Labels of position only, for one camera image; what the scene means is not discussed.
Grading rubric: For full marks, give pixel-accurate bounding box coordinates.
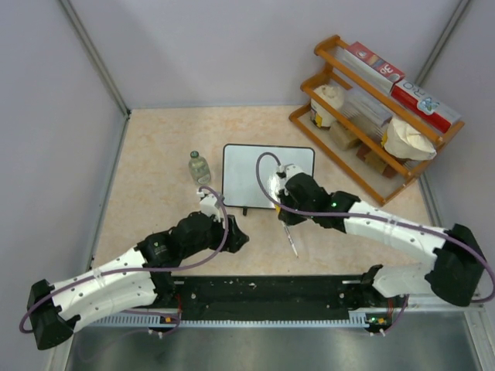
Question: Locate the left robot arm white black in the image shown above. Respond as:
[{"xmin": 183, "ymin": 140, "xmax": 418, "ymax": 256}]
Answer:
[{"xmin": 27, "ymin": 212, "xmax": 249, "ymax": 350}]

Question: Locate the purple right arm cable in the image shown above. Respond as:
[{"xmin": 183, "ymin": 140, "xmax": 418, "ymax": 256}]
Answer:
[{"xmin": 256, "ymin": 151, "xmax": 495, "ymax": 303}]

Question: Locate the white cup paper cover right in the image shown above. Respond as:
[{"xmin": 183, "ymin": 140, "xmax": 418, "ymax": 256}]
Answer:
[{"xmin": 381, "ymin": 116, "xmax": 437, "ymax": 161}]

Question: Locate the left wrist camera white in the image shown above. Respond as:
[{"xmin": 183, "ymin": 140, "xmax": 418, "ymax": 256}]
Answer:
[{"xmin": 196, "ymin": 186, "xmax": 226, "ymax": 223}]

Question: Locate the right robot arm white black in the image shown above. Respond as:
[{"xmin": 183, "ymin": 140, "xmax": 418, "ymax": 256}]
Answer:
[{"xmin": 275, "ymin": 170, "xmax": 485, "ymax": 307}]

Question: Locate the orange wooden shelf rack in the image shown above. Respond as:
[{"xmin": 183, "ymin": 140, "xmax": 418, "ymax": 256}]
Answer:
[{"xmin": 289, "ymin": 36, "xmax": 464, "ymax": 205}]

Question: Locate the red white foil box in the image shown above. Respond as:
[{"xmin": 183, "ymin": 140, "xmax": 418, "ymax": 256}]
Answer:
[{"xmin": 342, "ymin": 42, "xmax": 405, "ymax": 94}]

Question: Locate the grey white box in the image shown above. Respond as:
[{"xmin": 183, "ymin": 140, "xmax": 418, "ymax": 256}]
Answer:
[{"xmin": 341, "ymin": 88, "xmax": 392, "ymax": 134}]

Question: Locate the white cup paper cover left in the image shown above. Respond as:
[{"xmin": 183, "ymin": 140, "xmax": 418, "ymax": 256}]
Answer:
[{"xmin": 309, "ymin": 83, "xmax": 347, "ymax": 131}]

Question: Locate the brown block on shelf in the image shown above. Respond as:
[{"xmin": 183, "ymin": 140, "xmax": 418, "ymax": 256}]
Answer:
[{"xmin": 356, "ymin": 143, "xmax": 398, "ymax": 179}]

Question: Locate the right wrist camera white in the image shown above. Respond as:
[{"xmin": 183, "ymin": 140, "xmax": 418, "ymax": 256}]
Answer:
[{"xmin": 268, "ymin": 164, "xmax": 305, "ymax": 199}]

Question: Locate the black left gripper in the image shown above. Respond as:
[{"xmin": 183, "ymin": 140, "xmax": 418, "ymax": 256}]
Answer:
[{"xmin": 183, "ymin": 212, "xmax": 248, "ymax": 259}]

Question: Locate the white cup paper cover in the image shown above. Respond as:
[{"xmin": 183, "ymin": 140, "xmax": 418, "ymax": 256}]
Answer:
[
  {"xmin": 309, "ymin": 83, "xmax": 347, "ymax": 131},
  {"xmin": 381, "ymin": 116, "xmax": 437, "ymax": 161}
]

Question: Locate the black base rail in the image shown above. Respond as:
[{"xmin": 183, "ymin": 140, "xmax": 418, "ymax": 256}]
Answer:
[{"xmin": 87, "ymin": 274, "xmax": 411, "ymax": 322}]

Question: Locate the yellow capped white marker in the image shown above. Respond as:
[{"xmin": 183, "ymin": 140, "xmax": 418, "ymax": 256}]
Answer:
[{"xmin": 275, "ymin": 206, "xmax": 299, "ymax": 259}]

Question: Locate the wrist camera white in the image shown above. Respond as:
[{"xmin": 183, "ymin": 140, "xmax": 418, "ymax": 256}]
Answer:
[
  {"xmin": 268, "ymin": 164, "xmax": 305, "ymax": 199},
  {"xmin": 196, "ymin": 186, "xmax": 226, "ymax": 223}
]

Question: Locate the red white wrap box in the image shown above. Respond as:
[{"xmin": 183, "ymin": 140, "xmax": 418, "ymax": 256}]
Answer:
[{"xmin": 391, "ymin": 79, "xmax": 462, "ymax": 134}]

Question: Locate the clear glass bottle green cap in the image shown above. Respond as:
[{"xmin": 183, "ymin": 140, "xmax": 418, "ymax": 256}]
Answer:
[{"xmin": 189, "ymin": 151, "xmax": 211, "ymax": 186}]

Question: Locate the tan sponge block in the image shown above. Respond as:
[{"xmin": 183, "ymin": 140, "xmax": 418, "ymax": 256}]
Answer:
[{"xmin": 329, "ymin": 121, "xmax": 360, "ymax": 151}]

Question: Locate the white whiteboard black frame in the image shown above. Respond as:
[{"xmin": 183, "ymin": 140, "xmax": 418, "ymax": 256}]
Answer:
[{"xmin": 221, "ymin": 144, "xmax": 315, "ymax": 209}]

